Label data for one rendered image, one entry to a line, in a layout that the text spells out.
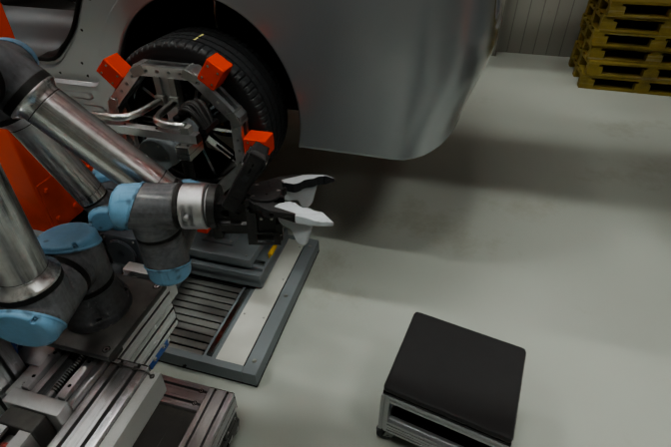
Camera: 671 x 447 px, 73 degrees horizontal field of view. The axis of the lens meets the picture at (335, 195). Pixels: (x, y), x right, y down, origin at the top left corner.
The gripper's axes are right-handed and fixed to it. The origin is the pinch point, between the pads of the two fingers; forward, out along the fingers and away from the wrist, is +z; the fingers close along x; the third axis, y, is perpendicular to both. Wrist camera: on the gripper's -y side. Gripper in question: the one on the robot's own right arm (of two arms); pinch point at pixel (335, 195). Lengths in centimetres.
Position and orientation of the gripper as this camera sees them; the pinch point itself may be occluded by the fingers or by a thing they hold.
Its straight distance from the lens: 72.3
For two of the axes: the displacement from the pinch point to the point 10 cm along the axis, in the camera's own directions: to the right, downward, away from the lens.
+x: -0.1, 4.6, -8.9
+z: 10.0, 0.1, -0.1
